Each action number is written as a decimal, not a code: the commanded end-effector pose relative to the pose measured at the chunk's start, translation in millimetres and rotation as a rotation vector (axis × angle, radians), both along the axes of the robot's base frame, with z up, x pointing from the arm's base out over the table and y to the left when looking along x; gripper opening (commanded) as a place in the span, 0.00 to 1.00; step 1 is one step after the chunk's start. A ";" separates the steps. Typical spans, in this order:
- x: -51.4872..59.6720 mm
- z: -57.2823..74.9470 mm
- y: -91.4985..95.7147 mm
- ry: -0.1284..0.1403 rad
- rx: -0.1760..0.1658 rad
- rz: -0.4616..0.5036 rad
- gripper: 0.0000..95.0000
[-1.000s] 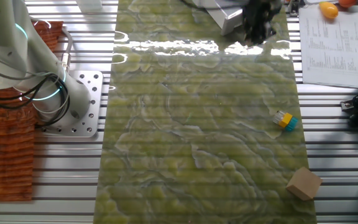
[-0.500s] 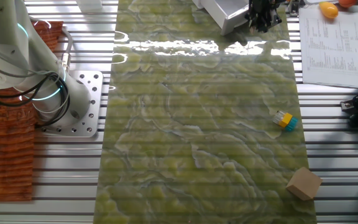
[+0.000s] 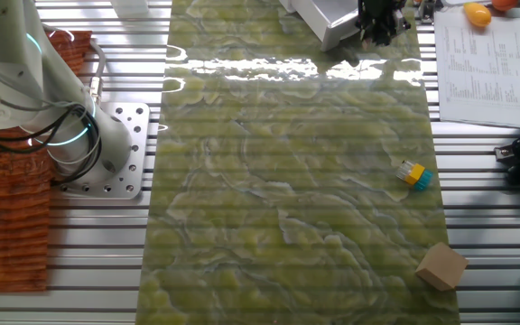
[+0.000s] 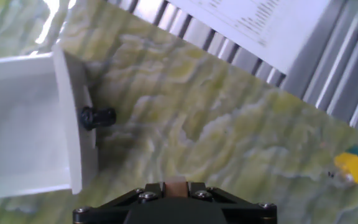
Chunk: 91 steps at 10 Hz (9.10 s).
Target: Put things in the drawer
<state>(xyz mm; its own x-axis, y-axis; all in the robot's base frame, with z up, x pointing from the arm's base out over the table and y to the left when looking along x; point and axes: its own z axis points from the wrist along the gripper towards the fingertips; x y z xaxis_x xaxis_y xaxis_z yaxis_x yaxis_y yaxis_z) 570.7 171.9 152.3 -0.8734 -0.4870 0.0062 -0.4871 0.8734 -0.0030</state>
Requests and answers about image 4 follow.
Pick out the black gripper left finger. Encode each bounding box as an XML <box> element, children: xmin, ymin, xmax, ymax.
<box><xmin>72</xmin><ymin>182</ymin><xmax>167</xmax><ymax>224</ymax></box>

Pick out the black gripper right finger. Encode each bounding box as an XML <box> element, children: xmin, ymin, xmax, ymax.
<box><xmin>186</xmin><ymin>182</ymin><xmax>278</xmax><ymax>224</ymax></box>

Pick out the small wooden cube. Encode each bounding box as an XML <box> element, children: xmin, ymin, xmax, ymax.
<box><xmin>165</xmin><ymin>176</ymin><xmax>188</xmax><ymax>198</ymax></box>

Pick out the black drawer knob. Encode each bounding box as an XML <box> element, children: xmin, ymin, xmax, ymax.
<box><xmin>78</xmin><ymin>106</ymin><xmax>117</xmax><ymax>131</ymax></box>

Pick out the white plastic drawer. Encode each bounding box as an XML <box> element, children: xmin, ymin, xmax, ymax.
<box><xmin>0</xmin><ymin>43</ymin><xmax>99</xmax><ymax>200</ymax></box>

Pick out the green marble pattern mat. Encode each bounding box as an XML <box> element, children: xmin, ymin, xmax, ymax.
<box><xmin>0</xmin><ymin>0</ymin><xmax>358</xmax><ymax>224</ymax></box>

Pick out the yellow teal clear toy brick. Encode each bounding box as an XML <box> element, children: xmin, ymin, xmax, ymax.
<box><xmin>328</xmin><ymin>145</ymin><xmax>358</xmax><ymax>184</ymax></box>

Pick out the printed white paper sheet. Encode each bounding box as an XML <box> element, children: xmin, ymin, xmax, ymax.
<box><xmin>166</xmin><ymin>0</ymin><xmax>332</xmax><ymax>75</ymax></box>

